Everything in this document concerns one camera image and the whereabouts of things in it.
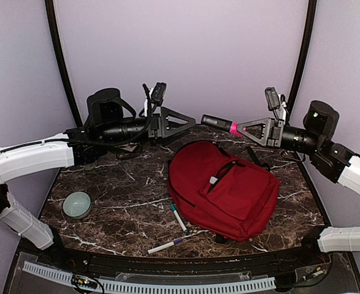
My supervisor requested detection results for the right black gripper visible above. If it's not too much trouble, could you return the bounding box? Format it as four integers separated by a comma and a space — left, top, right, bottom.
237, 117, 323, 155

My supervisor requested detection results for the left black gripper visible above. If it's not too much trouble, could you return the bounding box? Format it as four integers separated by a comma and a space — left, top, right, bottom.
101, 105, 196, 145

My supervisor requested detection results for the black pink highlighter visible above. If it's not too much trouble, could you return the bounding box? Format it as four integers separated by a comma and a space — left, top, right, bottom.
201, 115, 243, 137

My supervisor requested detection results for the red student backpack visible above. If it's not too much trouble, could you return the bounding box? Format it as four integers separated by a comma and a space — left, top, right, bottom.
167, 140, 280, 242

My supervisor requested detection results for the teal capped white marker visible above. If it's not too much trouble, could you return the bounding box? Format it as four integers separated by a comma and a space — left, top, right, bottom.
170, 204, 189, 235

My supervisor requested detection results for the purple capped white marker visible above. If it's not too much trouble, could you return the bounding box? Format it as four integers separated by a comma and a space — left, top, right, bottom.
147, 238, 184, 255

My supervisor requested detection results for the pastel pink yellow highlighter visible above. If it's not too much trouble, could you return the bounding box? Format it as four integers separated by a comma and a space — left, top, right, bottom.
209, 176, 218, 184

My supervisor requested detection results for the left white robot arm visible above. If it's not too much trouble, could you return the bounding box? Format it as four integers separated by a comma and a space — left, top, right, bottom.
0, 83, 196, 267

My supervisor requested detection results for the floral square plate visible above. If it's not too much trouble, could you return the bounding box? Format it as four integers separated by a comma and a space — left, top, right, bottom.
118, 144, 138, 153

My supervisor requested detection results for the light green bowl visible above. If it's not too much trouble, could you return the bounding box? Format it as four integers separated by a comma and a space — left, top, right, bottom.
63, 192, 91, 219

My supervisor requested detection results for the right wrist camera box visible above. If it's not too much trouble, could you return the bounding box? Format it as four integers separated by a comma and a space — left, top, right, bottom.
303, 100, 340, 140

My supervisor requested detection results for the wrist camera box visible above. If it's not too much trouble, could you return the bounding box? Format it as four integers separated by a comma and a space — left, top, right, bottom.
303, 100, 340, 140
86, 88, 124, 126

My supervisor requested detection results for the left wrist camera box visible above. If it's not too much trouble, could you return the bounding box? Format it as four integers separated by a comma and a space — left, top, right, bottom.
86, 88, 124, 126

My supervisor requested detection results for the right black frame post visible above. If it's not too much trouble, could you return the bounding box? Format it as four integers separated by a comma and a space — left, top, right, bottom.
288, 0, 317, 111

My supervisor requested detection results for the black frame post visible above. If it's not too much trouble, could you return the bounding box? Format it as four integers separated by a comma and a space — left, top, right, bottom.
44, 0, 83, 127
288, 0, 317, 111

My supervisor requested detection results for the left black frame post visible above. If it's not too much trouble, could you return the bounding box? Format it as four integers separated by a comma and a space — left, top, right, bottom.
44, 0, 83, 127

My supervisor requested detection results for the black front table rail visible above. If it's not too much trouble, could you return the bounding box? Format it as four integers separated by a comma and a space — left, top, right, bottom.
17, 238, 349, 276

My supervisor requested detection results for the white slotted cable duct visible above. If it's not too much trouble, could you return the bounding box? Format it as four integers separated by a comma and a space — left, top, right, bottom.
22, 262, 277, 293

